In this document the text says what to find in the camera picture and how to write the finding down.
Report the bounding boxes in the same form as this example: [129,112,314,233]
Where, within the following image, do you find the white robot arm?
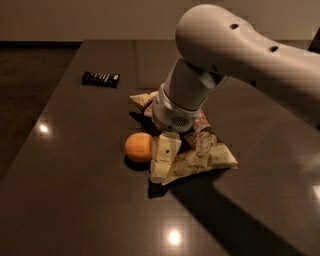
[150,5,320,185]

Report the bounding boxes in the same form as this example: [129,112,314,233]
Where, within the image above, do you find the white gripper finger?
[150,132,181,184]
[193,112,217,157]

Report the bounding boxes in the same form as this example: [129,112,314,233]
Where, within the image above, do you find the orange fruit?
[125,133,153,163]

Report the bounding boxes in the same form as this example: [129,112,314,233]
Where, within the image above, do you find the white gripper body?
[152,85,200,133]

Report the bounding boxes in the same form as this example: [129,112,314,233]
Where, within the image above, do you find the brown chip bag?
[130,92,238,185]

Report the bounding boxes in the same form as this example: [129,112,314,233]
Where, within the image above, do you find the black snack bar wrapper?
[82,71,120,88]

